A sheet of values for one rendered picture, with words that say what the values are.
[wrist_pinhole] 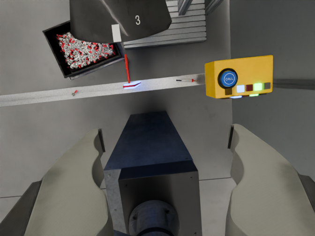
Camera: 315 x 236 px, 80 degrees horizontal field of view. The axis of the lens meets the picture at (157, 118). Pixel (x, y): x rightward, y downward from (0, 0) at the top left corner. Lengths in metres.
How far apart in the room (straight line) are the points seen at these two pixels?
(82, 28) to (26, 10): 1.42
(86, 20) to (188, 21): 1.19
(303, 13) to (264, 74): 0.52
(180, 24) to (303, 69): 0.88
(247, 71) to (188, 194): 0.39
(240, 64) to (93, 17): 0.37
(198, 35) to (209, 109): 0.60
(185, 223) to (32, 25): 1.67
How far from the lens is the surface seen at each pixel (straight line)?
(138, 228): 0.58
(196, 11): 1.62
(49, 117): 1.80
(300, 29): 1.07
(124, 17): 0.42
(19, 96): 0.86
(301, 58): 1.06
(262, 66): 0.59
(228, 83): 0.54
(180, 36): 1.55
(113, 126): 1.65
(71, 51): 0.79
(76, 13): 0.48
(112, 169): 0.66
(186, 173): 0.58
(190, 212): 0.65
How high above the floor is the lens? 1.58
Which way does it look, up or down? 78 degrees down
